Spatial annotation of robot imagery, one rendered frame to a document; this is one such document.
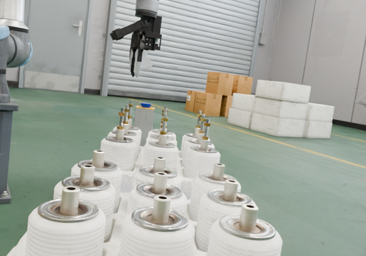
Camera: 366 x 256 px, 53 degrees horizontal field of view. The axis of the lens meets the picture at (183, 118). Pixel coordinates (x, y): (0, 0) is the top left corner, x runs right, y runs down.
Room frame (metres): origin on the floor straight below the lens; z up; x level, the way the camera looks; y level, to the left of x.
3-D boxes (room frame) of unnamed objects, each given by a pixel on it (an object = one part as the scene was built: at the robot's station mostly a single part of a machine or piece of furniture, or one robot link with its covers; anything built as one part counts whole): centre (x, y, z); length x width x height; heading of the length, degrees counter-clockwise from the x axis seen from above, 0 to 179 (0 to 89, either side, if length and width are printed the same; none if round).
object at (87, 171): (0.57, 0.14, 0.26); 0.02 x 0.02 x 0.03
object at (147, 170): (0.70, 0.03, 0.25); 0.08 x 0.08 x 0.01
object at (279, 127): (3.86, -1.00, 0.09); 0.39 x 0.39 x 0.18; 34
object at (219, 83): (5.14, -0.44, 0.45); 0.30 x 0.24 x 0.30; 32
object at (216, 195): (0.59, -0.09, 0.25); 0.08 x 0.08 x 0.01
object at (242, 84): (5.34, -0.74, 0.45); 0.30 x 0.24 x 0.30; 28
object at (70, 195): (0.45, 0.13, 0.26); 0.02 x 0.02 x 0.03
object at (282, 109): (3.88, -1.01, 0.27); 0.39 x 0.39 x 0.18; 31
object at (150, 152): (1.00, 0.05, 0.16); 0.10 x 0.10 x 0.18
